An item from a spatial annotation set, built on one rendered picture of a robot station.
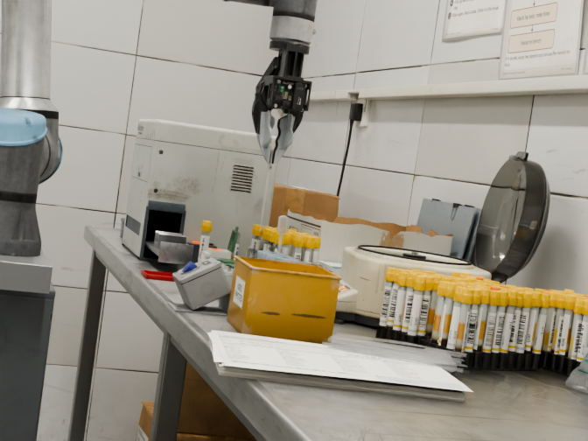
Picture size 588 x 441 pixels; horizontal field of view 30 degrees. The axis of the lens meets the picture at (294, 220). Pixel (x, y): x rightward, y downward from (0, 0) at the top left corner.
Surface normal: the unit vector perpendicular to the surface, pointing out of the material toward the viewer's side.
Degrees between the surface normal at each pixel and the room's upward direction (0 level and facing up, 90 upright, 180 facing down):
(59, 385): 90
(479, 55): 90
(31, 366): 90
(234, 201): 90
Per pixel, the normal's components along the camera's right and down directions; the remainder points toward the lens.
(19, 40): 0.00, 0.04
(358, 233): 0.29, 0.18
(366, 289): -0.62, -0.04
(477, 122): -0.95, -0.11
